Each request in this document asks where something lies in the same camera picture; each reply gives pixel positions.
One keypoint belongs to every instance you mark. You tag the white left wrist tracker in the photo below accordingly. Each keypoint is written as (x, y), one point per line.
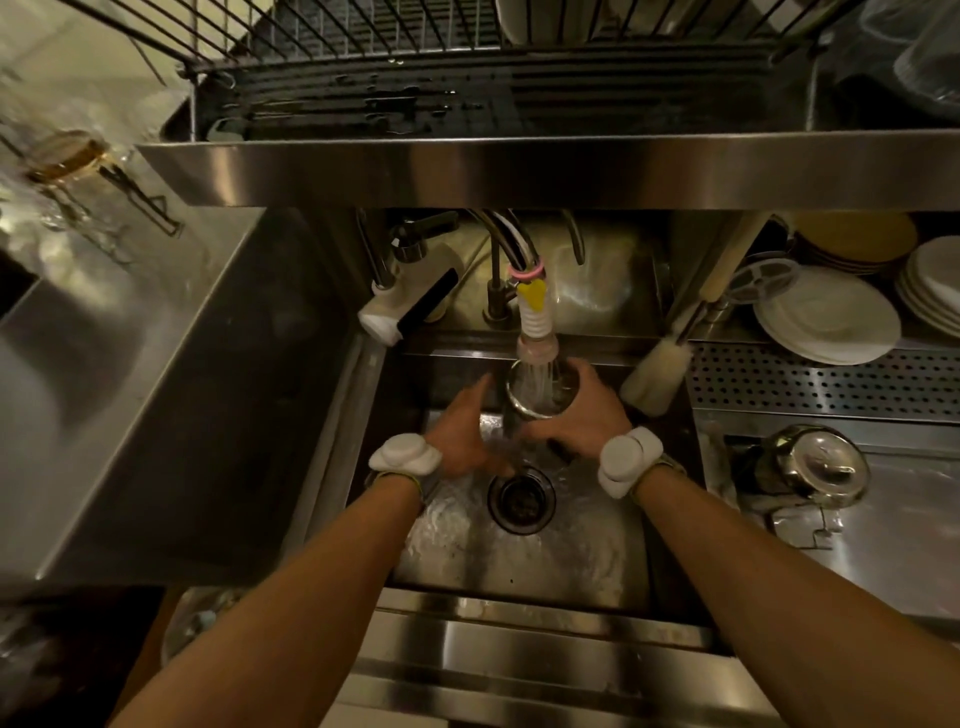
(405, 454)

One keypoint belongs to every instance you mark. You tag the person's right forearm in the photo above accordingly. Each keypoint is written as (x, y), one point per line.
(780, 600)

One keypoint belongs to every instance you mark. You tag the white right wrist tracker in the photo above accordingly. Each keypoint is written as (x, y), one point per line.
(626, 459)

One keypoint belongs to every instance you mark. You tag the steel cup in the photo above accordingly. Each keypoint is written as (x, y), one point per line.
(536, 401)

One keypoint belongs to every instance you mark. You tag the small patterned dish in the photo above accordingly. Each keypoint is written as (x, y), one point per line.
(763, 276)

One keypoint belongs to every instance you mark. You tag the shiny steel pot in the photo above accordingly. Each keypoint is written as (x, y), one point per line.
(817, 465)

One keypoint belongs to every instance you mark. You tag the white and black faucet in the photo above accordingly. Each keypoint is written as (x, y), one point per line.
(401, 304)

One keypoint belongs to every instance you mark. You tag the chrome faucet with sprayer head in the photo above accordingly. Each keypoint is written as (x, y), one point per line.
(534, 315)

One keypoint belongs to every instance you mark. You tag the large white plate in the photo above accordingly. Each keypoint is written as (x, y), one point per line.
(829, 319)

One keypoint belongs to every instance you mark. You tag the stack of yellow plates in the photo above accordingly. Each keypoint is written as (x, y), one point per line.
(855, 238)

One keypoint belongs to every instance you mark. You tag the stack of white plates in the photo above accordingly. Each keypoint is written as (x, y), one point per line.
(934, 289)

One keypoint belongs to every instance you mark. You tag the white bottle brush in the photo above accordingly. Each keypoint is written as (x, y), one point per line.
(660, 375)

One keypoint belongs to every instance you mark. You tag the person's left thumb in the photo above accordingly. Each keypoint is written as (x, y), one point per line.
(474, 397)

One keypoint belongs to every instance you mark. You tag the perforated steel drain tray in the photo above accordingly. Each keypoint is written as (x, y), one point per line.
(825, 379)

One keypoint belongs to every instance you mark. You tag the white wrist tracker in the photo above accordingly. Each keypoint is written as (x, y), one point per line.
(405, 454)
(626, 459)

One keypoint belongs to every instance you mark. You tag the small chrome tap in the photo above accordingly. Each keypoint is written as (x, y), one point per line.
(574, 236)

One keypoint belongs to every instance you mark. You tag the person's right hand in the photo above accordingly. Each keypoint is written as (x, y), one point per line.
(592, 420)

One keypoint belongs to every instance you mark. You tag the clear drinking glass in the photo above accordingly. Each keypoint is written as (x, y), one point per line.
(67, 157)

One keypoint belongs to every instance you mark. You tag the person's left forearm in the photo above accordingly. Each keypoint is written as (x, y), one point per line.
(300, 607)

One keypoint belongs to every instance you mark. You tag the black sink drain strainer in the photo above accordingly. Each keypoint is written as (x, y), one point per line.
(521, 501)

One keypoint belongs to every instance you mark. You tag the person's left hand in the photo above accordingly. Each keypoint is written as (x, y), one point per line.
(457, 442)

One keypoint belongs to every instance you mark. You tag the steel sink basin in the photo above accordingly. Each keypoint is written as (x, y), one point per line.
(525, 555)

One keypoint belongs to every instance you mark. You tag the stainless steel shelf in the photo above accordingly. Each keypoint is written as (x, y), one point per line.
(540, 169)

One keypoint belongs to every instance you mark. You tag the person's right thumb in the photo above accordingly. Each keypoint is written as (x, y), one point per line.
(544, 431)

